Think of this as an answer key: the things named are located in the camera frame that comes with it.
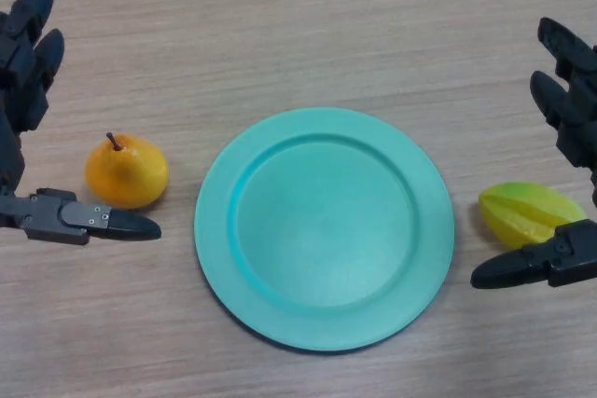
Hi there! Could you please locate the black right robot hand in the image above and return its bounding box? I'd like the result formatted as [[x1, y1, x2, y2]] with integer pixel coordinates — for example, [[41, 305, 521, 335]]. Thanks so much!
[[469, 17, 597, 290]]

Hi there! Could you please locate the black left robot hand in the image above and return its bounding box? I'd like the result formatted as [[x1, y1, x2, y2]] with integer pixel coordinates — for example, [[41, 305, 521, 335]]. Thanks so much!
[[0, 0, 163, 246]]

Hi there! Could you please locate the yellow pear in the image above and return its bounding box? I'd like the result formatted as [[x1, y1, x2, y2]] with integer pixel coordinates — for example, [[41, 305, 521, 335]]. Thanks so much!
[[84, 131, 170, 211]]

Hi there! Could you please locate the green round plate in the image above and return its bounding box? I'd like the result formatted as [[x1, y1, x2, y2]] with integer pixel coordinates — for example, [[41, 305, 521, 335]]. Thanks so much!
[[193, 107, 455, 353]]

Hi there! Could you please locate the yellow-green starfruit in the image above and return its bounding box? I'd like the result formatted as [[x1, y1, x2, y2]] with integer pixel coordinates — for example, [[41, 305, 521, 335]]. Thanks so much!
[[478, 182, 589, 250]]

